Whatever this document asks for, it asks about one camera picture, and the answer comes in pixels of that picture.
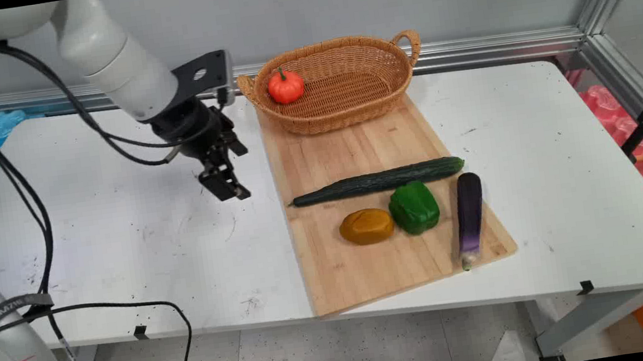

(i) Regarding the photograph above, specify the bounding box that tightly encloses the wooden cutting board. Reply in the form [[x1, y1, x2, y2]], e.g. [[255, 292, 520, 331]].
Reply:
[[255, 76, 524, 324]]

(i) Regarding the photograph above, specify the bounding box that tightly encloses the woven wicker basket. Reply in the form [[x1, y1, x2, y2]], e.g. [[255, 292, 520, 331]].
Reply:
[[233, 27, 432, 145]]

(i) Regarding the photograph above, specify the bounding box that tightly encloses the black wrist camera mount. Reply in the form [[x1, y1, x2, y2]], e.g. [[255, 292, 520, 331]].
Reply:
[[169, 48, 239, 114]]

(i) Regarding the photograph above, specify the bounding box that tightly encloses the dark green toy cucumber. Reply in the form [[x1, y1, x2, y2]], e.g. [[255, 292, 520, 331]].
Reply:
[[286, 155, 469, 209]]

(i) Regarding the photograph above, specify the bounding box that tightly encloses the purple toy eggplant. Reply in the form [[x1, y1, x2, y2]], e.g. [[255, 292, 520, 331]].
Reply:
[[448, 171, 493, 272]]

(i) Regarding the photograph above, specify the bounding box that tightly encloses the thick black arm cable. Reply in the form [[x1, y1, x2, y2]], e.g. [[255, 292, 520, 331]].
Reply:
[[0, 31, 111, 361]]

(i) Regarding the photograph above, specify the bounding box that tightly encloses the slanted aluminium frame rail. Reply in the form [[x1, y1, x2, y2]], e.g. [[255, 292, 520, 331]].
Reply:
[[576, 28, 643, 210]]

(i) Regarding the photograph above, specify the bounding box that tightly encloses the grey metal table leg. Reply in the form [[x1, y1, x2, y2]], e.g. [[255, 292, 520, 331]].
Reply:
[[530, 286, 643, 361]]

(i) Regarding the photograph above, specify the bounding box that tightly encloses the grey velcro cable strap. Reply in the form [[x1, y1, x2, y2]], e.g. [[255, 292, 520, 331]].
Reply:
[[0, 291, 59, 345]]

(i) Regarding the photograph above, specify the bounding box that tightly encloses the green toy bell pepper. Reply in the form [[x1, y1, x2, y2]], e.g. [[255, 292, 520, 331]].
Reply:
[[386, 178, 443, 239]]

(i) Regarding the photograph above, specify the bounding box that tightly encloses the horizontal aluminium frame rail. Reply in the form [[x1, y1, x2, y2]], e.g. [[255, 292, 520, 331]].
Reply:
[[0, 17, 588, 129]]

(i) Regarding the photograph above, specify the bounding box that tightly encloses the pink foam mat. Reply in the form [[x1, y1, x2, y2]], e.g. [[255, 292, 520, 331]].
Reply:
[[565, 60, 643, 216]]

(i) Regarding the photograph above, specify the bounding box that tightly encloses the brown toy potato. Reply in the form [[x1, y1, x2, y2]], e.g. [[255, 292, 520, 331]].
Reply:
[[337, 206, 397, 249]]

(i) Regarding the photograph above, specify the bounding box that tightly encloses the small orange toy pumpkin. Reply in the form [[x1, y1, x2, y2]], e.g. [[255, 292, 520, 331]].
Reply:
[[265, 64, 307, 107]]

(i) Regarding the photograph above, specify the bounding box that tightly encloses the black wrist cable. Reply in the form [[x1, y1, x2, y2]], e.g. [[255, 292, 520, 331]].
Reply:
[[0, 14, 232, 185]]

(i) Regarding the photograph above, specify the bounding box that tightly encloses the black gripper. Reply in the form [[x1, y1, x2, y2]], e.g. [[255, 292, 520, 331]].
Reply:
[[149, 92, 254, 211]]

